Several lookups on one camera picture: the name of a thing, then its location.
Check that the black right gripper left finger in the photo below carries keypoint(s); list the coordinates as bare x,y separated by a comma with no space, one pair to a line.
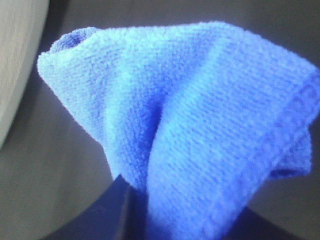
118,214

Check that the white storage bin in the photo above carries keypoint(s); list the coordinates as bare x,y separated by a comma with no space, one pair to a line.
21,27

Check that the blue microfiber towel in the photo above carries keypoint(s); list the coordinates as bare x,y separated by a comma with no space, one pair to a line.
195,117

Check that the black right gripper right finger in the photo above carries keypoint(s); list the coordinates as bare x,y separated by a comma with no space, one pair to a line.
251,226

